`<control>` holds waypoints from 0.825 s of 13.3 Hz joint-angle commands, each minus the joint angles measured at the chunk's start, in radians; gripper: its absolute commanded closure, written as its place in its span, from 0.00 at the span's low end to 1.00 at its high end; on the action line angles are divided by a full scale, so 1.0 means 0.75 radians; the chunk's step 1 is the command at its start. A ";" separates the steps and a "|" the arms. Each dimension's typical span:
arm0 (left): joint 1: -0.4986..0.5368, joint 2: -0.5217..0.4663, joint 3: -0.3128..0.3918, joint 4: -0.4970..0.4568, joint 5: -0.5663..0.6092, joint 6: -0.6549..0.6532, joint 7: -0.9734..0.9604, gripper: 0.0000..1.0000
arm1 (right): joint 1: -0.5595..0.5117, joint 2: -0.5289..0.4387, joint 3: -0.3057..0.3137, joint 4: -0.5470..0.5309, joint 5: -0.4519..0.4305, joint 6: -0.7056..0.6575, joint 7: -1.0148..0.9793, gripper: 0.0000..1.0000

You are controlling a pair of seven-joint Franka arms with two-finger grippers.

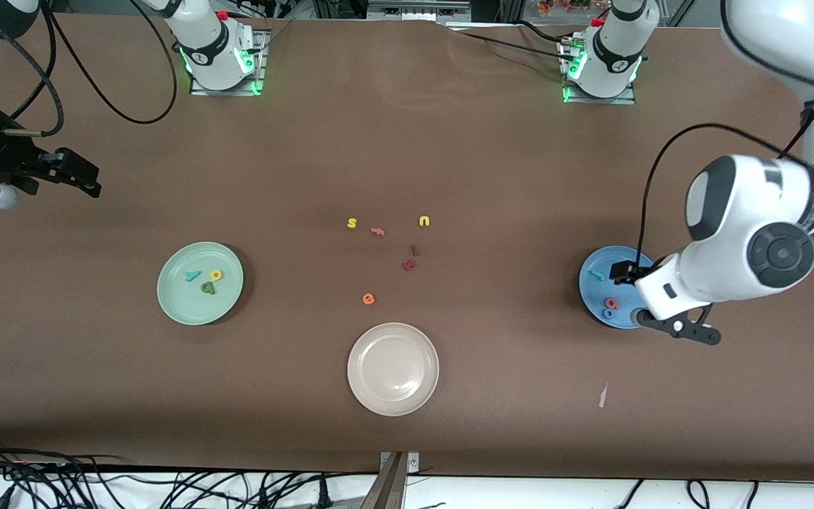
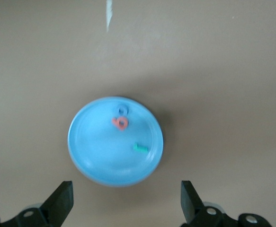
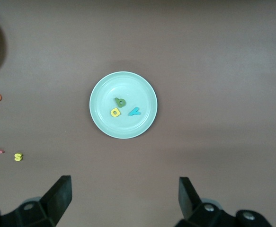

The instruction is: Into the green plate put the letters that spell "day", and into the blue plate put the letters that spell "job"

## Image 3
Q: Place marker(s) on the brown table cover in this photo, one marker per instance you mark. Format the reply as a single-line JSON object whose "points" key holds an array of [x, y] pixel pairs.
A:
{"points": [[199, 47]]}

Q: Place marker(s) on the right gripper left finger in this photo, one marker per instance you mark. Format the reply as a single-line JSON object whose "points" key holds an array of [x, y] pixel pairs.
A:
{"points": [[55, 203]]}

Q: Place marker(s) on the green letter b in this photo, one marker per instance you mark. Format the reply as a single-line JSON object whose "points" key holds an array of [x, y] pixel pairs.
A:
{"points": [[117, 100]]}

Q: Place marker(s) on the pale green plate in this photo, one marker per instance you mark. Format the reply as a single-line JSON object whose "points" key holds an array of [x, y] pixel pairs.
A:
{"points": [[128, 127]]}

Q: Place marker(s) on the yellow letter a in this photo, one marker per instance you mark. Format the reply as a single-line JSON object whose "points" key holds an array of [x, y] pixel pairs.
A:
{"points": [[119, 114]]}

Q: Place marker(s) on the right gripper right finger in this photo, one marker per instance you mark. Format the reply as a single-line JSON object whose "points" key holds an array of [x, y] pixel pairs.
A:
{"points": [[191, 208]]}

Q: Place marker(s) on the yellow letter s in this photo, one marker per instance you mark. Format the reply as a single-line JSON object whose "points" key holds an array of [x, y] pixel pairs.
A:
{"points": [[18, 157]]}

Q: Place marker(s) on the teal letter y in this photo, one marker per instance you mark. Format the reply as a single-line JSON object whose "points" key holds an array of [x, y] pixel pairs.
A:
{"points": [[135, 111]]}

